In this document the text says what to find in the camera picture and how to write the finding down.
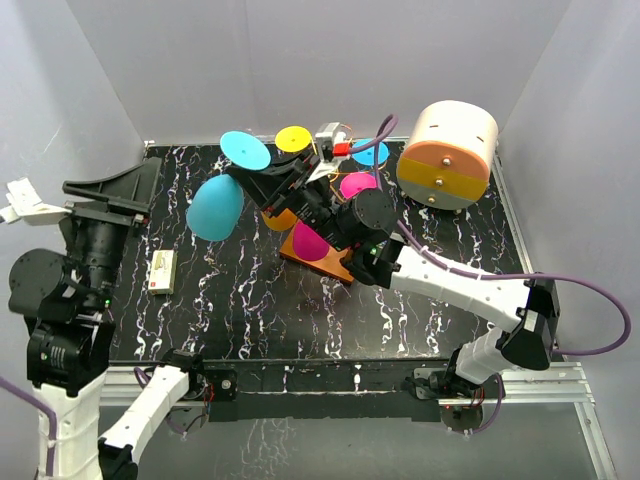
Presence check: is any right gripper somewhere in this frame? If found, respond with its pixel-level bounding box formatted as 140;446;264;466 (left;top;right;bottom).
229;151;354;254

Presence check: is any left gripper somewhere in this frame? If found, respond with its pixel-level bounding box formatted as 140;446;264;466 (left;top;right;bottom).
63;155;163;307

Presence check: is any orange wine glass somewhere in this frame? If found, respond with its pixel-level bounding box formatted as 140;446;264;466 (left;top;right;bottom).
274;125;312;153
262;209;297;232

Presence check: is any blue wine glass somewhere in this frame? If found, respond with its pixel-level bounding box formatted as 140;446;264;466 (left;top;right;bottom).
352;138;389;167
186;131;271;242

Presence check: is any magenta wine glass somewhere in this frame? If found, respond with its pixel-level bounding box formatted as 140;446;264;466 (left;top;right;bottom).
339;172;377;199
292;222;330;262

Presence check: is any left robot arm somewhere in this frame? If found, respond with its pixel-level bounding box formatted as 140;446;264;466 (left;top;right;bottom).
1;157;207;479

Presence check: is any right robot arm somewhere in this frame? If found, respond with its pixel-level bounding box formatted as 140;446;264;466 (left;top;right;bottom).
227;156;559;398

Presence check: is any white orange cylindrical container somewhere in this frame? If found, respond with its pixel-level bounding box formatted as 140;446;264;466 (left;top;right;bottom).
396;100;499;211

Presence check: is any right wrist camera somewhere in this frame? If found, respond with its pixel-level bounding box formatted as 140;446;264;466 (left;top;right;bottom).
307;122;349;183

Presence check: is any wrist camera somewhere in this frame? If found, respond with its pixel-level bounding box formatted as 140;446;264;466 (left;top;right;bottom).
307;122;349;183
1;177;71;226

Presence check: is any gold wire wine glass rack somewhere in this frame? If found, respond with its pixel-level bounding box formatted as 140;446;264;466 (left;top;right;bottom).
278;123;388;286

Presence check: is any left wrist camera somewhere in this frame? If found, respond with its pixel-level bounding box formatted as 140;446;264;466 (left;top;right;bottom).
1;177;71;226

